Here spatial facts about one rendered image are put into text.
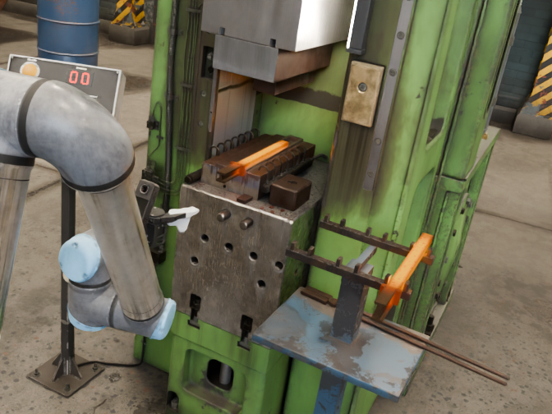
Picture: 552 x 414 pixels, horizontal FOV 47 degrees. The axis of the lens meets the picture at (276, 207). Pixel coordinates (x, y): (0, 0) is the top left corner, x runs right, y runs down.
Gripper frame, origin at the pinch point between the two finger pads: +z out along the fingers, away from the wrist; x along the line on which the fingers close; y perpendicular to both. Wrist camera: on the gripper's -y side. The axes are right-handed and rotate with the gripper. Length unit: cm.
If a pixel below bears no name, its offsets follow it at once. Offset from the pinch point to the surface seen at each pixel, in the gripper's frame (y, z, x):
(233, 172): 0.3, 28.3, 0.7
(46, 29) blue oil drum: 49, 326, -366
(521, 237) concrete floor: 99, 300, 82
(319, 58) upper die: -31, 63, 8
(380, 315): 4, -11, 59
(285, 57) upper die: -34, 37, 8
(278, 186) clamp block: 1.8, 32.6, 13.4
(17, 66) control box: -17, 15, -70
